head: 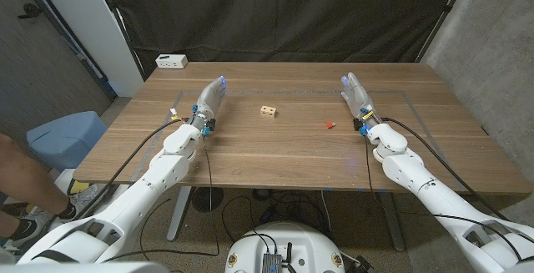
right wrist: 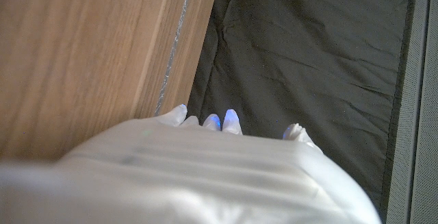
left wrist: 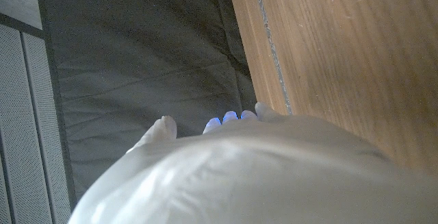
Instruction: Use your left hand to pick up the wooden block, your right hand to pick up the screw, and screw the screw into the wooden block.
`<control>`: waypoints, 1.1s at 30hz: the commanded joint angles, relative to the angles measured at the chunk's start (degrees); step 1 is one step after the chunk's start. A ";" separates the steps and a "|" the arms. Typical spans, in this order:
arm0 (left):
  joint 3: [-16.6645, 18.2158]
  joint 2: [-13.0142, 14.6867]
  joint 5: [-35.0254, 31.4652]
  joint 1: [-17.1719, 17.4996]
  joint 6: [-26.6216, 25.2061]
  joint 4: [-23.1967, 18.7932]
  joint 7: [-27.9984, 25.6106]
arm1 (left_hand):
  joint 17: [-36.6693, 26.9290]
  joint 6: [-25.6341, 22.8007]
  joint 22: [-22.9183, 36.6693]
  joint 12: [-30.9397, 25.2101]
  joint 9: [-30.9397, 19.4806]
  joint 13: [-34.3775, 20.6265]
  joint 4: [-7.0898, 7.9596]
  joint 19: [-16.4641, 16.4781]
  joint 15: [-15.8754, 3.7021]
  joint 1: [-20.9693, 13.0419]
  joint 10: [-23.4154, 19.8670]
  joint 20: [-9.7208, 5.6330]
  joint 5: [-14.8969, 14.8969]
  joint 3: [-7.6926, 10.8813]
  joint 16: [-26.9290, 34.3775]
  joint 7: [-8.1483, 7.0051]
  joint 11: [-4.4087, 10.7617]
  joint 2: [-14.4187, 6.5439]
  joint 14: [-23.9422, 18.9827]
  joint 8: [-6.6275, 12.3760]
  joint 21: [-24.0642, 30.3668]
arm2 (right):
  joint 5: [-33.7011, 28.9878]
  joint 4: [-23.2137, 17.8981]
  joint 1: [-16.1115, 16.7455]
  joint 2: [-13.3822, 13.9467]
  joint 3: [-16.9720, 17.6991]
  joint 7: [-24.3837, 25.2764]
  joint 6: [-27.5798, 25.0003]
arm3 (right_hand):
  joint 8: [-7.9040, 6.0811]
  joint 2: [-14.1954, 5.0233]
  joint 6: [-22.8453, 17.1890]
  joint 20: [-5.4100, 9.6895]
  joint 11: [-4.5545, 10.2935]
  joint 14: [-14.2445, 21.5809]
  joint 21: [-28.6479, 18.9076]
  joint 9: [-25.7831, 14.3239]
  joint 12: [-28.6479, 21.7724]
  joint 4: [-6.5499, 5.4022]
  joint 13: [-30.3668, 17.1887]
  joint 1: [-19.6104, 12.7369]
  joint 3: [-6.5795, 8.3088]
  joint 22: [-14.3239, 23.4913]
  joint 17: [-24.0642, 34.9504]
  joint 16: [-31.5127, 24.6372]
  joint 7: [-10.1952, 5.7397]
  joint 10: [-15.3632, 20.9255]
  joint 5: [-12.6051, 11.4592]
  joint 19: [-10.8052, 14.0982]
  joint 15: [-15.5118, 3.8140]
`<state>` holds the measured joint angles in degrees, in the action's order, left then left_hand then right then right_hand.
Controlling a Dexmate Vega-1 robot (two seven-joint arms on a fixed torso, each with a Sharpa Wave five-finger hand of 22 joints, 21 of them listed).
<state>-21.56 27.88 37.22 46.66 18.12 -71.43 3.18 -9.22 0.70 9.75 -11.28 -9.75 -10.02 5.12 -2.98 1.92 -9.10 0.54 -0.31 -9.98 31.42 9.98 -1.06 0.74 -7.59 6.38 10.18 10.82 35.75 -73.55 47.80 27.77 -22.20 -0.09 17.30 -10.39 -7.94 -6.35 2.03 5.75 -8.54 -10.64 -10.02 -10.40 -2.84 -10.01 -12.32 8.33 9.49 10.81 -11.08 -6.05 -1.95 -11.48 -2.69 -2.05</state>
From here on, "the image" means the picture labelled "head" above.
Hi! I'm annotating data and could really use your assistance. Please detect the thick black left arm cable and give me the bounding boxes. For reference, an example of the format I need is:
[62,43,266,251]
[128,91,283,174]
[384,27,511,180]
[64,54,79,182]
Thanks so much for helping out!
[70,117,189,222]

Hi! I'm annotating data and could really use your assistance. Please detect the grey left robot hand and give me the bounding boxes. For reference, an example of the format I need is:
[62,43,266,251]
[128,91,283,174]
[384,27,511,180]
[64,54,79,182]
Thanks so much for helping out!
[192,75,228,130]

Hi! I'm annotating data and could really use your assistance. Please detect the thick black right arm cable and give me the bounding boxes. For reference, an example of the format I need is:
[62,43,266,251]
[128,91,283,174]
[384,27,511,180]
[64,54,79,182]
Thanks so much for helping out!
[380,117,509,223]

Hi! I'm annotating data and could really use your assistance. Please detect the person's bare leg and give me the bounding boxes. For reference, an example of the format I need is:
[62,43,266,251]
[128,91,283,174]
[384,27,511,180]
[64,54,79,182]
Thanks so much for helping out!
[0,134,70,240]

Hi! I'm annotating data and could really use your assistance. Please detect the blue stool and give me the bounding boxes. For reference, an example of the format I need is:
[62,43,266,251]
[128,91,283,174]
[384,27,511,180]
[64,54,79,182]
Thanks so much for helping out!
[27,110,108,172]

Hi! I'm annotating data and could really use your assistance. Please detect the white floor base plate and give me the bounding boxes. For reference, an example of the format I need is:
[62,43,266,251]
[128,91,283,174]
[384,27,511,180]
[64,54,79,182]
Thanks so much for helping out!
[53,168,84,195]

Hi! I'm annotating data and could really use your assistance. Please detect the tangled black floor cables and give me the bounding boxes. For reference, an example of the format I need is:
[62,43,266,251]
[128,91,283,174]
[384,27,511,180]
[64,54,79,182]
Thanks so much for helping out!
[220,188,330,240]

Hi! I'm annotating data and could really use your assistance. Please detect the black door handle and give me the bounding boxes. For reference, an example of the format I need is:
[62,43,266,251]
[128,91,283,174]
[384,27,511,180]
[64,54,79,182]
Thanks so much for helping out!
[17,3,43,19]

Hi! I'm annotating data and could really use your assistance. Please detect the white floor cable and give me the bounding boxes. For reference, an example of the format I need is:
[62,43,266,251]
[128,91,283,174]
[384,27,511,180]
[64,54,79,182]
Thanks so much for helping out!
[320,190,333,235]

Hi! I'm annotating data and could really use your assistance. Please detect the white power strip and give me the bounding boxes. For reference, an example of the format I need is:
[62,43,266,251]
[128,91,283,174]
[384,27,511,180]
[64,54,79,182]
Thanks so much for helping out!
[154,53,189,70]

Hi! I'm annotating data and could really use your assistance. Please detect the black curtain frame pole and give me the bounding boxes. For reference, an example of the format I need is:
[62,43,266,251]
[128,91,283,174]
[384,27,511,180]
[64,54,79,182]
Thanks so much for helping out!
[415,0,475,63]
[98,0,147,82]

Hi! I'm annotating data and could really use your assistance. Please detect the yellow and black mat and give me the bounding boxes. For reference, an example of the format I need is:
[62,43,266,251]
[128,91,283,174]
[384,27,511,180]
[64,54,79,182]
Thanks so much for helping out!
[68,179,91,195]

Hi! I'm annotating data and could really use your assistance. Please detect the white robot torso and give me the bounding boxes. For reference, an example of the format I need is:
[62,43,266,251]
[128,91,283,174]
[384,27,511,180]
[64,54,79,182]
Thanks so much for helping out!
[224,221,346,273]

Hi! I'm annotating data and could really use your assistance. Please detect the black curtain backdrop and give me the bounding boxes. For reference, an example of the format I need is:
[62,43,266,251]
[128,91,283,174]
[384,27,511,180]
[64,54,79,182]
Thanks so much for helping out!
[102,0,464,78]

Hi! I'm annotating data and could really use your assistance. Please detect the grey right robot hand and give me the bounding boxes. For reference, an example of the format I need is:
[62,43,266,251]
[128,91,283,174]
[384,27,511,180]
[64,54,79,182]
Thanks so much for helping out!
[340,71,381,130]

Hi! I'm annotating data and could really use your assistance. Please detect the grey sneaker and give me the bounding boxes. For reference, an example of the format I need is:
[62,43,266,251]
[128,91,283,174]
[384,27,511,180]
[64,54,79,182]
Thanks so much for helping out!
[6,205,55,247]
[66,183,103,220]

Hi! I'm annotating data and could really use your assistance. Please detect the grey table leg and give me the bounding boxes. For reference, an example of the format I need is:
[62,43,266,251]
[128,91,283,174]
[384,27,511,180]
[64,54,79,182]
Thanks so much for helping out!
[377,192,406,252]
[166,185,193,242]

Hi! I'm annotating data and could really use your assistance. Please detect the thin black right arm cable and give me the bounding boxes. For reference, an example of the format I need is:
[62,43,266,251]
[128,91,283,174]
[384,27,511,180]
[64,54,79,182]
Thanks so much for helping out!
[365,134,525,262]

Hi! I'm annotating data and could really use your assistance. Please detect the grey electronics box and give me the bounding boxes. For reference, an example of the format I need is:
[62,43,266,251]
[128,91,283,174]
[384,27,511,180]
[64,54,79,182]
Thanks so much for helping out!
[261,252,284,273]

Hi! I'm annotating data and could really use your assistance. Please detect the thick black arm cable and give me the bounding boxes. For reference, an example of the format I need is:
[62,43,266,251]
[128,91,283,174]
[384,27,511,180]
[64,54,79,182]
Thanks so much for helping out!
[380,117,509,223]
[70,117,189,222]

